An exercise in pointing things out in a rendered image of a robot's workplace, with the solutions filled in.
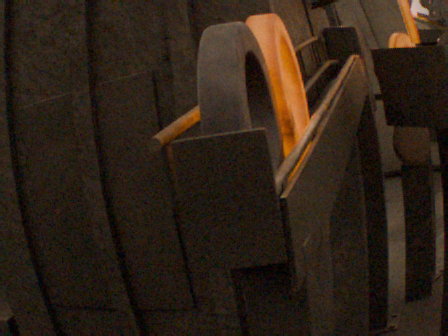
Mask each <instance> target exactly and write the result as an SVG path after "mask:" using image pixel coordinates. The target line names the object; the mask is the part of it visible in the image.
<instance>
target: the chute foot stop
mask: <svg viewBox="0 0 448 336"><path fill-rule="evenodd" d="M170 147H171V151H172V156H173V161H174V166H175V171H176V176H177V181H178V186H179V190H180V195H181V200H182V205H183V210H184V215H185V220H186V224H187V228H188V229H189V233H190V238H191V242H192V247H193V252H194V256H195V261H196V265H197V268H198V272H205V271H214V270H221V271H223V270H233V269H241V268H251V267H258V266H262V265H268V264H277V263H286V262H287V260H288V256H287V251H286V247H285V246H286V241H285V237H284V231H283V228H284V227H283V221H282V216H281V210H280V206H279V195H278V190H277V184H276V179H275V173H274V168H273V162H272V157H271V151H270V146H269V140H268V135H267V129H266V127H263V128H256V129H249V130H243V131H236V132H229V133H223V134H216V135H209V136H202V137H196V138H189V139H182V140H175V141H171V142H170Z"/></svg>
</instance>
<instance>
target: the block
mask: <svg viewBox="0 0 448 336"><path fill-rule="evenodd" d="M323 30H324V36H325V40H326V42H325V43H326V48H327V49H328V52H329V54H330V58H331V60H334V59H333V55H334V54H337V55H338V54H347V53H349V54H352V53H355V54H356V53H359V54H360V58H361V59H362V60H363V63H364V66H365V72H366V77H367V79H368V82H369V86H370V92H371V98H372V102H373V106H374V110H375V111H377V105H376V101H375V99H374V94H375V93H374V89H373V86H372V81H371V75H370V71H369V68H368V64H367V59H366V55H365V53H364V48H363V43H362V41H361V37H360V32H359V30H358V28H357V27H354V26H351V25H350V26H333V27H331V26H329V27H325V28H323Z"/></svg>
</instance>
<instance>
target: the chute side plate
mask: <svg viewBox="0 0 448 336"><path fill-rule="evenodd" d="M352 64H353V65H352V66H351V69H350V70H349V73H348V74H347V77H346V78H345V80H344V82H343V85H341V89H339V93H338V94H337V95H336V96H337V97H336V98H335V99H334V102H333V104H332V105H331V108H330V109H329V111H328V113H327V115H326V117H325V118H324V119H325V120H324V121H323V122H322V124H321V126H320V129H319V131H318V132H317V133H316V137H315V138H314V139H313V141H312V143H311V144H310V148H309V149H308V150H307V152H306V153H305V155H304V157H303V158H302V160H301V163H300V165H299V166H298V168H297V170H296V171H295V173H294V175H293V176H292V178H291V180H290V181H289V183H288V185H287V187H286V189H285V190H284V192H283V193H282V194H281V197H280V199H279V203H280V208H281V213H282V218H283V224H284V234H285V239H286V243H287V245H286V249H287V253H288V258H289V259H288V263H289V268H290V277H291V286H292V290H293V291H292V292H296V291H299V290H300V287H301V285H302V282H303V280H304V278H305V266H304V255H303V244H304V243H305V241H306V239H307V238H308V236H310V234H311V233H312V231H313V232H314V233H315V245H316V250H317V248H318V246H319V244H320V241H321V238H322V236H323V233H324V231H325V228H326V225H327V223H328V221H329V218H330V215H331V212H332V209H333V205H334V202H335V199H336V196H337V194H338V192H339V189H340V186H341V183H342V178H343V176H344V173H345V171H346V168H347V162H348V160H349V158H350V152H351V149H352V147H353V139H352V133H351V127H350V123H351V122H352V121H354V124H355V130H356V132H357V130H358V124H359V122H360V121H359V120H360V117H361V112H362V110H363V105H364V100H365V99H366V98H365V96H366V95H367V94H368V93H369V92H368V87H367V84H366V79H367V77H366V72H365V66H364V63H363V60H362V59H360V60H359V59H358V58H356V59H355V60H354V63H352ZM361 64H362V66H361ZM362 69H363V72H362ZM363 75H364V76H363ZM367 80H368V79H367Z"/></svg>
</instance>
